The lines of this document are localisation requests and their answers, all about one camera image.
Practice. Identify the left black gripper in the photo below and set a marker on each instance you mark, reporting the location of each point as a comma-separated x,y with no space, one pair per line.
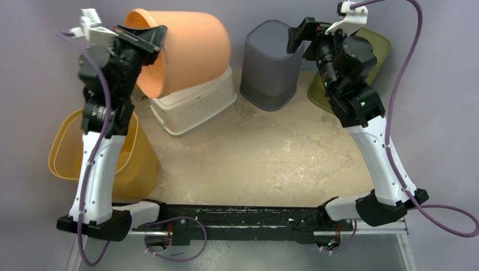
148,40

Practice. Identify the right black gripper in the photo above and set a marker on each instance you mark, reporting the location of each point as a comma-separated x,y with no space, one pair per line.
308,38

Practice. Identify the orange plastic basin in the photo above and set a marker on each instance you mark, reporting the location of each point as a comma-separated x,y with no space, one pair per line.
196,50

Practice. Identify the grey plastic basket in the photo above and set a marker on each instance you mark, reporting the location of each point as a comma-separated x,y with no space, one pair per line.
269,74

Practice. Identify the green plastic basket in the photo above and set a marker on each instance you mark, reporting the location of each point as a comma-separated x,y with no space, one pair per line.
381,48

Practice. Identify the white plastic basket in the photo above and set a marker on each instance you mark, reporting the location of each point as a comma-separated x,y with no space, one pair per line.
187,109

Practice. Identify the yellow plastic basket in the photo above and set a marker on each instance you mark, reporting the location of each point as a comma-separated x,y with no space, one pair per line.
137,167

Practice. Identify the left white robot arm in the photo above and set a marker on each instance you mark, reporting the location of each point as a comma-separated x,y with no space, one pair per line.
93,214

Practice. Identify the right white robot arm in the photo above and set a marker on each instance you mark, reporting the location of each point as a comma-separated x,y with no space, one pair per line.
390,199

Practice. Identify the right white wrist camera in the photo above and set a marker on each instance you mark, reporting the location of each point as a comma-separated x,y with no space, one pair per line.
351,19

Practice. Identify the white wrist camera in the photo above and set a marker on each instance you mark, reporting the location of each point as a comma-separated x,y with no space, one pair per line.
92,29
351,19

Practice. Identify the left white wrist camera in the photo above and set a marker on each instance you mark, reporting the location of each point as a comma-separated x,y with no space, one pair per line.
92,29

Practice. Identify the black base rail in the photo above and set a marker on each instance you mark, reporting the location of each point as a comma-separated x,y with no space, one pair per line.
192,222

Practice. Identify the aluminium frame rail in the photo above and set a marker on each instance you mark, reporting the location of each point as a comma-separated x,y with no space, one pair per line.
159,245

